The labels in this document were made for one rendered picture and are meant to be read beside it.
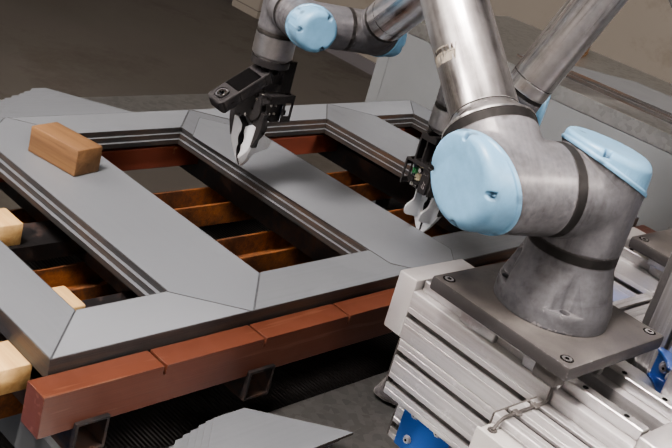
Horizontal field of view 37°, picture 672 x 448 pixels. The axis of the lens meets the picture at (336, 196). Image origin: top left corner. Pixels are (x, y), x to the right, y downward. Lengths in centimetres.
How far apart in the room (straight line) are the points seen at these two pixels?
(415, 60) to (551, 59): 123
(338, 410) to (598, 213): 61
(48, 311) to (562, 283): 67
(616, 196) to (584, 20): 48
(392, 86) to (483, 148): 179
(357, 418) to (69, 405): 52
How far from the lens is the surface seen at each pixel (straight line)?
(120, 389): 133
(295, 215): 190
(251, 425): 148
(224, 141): 212
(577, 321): 126
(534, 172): 114
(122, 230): 164
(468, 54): 122
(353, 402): 167
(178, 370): 138
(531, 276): 126
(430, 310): 137
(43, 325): 136
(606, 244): 125
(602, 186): 121
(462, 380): 135
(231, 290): 153
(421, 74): 283
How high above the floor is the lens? 156
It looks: 21 degrees down
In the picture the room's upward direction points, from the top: 16 degrees clockwise
